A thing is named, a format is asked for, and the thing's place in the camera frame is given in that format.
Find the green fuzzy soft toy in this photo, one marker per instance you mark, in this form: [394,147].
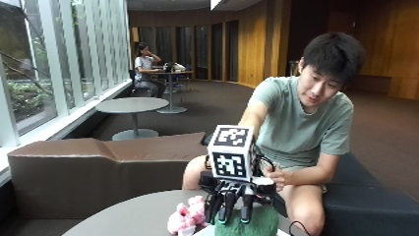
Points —
[262,223]

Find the blue chair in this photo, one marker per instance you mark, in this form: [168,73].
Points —
[181,86]

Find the white bag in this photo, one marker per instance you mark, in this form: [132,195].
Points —
[178,67]

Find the pink soft toy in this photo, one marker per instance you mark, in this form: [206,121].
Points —
[188,216]

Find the person in green t-shirt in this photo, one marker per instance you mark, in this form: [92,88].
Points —
[301,131]

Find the black bag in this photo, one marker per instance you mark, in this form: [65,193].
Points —
[166,68]

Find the brown upholstered bench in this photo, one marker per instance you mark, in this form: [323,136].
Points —
[87,173]

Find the green shrub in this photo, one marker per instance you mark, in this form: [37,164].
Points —
[25,98]

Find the dark upholstered bench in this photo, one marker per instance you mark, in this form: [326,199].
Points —
[375,203]

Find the ceiling light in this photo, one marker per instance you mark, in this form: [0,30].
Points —
[216,4]

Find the round grey pedestal table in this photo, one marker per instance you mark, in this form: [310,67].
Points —
[170,73]
[130,105]

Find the white cube with black markers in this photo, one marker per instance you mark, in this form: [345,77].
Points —
[230,154]

